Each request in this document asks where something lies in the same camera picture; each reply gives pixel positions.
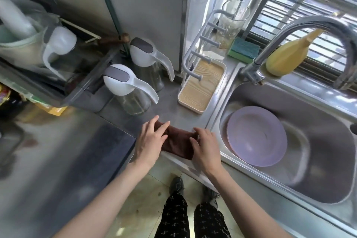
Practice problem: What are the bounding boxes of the stainless steel countertop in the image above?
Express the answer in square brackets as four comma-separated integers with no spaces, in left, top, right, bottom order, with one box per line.
[0,51,357,238]

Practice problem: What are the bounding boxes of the green rim bowl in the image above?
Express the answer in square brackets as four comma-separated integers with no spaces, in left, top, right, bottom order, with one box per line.
[0,17,61,67]

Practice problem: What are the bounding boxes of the green sponge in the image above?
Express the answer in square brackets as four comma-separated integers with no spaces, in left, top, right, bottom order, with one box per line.
[227,37,261,61]

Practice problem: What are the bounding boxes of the black patterned trousers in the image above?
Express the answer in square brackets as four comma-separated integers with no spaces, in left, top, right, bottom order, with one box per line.
[154,192,232,238]

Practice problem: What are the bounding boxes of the dark wall cable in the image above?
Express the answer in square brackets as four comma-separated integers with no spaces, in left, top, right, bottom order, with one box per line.
[92,0,123,51]

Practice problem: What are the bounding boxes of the white bowl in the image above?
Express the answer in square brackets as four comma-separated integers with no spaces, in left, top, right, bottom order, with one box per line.
[0,0,38,40]

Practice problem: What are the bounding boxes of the white jug grey lid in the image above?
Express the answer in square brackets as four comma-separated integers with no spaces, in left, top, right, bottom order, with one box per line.
[42,26,78,81]
[129,37,176,93]
[103,64,160,116]

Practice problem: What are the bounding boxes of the chrome faucet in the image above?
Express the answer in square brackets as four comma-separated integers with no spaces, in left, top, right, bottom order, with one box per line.
[239,15,357,90]

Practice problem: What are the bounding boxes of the person's left hand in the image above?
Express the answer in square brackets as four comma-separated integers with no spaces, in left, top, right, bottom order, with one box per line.
[133,115,171,169]

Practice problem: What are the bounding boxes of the grey dish rack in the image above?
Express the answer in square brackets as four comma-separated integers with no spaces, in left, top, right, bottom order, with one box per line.
[0,0,119,108]

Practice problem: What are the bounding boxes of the pale yellow spray bottle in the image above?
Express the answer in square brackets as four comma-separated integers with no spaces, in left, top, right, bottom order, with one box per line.
[265,27,324,77]

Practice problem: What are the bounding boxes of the white cup drying rack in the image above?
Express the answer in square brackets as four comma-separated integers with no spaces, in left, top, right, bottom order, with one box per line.
[177,9,235,115]

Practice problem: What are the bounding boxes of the person's right hand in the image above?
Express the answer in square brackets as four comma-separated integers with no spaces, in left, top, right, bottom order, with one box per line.
[189,127,223,177]

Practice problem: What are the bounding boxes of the large oil bottle yellow cap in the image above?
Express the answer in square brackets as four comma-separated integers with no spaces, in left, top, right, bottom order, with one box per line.
[0,83,27,121]

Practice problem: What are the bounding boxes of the white utensil handle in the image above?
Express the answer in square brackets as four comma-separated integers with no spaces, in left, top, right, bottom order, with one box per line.
[60,17,102,44]

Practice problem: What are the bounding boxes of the brown cleaning cloth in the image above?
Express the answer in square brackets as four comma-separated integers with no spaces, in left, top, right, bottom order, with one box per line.
[153,120,199,161]

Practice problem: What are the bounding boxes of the person's left forearm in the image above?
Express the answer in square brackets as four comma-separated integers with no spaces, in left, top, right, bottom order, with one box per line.
[53,161,152,238]

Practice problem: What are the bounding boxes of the person's right forearm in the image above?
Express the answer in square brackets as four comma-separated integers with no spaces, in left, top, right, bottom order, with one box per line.
[208,167,293,238]

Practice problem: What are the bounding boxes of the steel window grille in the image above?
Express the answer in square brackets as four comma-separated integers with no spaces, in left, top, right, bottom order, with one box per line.
[245,0,357,90]

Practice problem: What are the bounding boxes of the clear glass cup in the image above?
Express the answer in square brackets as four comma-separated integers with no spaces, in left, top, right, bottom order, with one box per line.
[215,0,251,50]

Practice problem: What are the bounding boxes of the purple plate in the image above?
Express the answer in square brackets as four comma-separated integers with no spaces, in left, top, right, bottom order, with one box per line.
[226,106,288,168]

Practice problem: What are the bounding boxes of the brown handle utensil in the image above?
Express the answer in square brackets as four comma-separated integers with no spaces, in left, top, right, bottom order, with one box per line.
[97,33,131,46]

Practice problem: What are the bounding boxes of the steel sink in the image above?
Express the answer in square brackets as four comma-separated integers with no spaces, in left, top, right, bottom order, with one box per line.
[210,63,357,234]

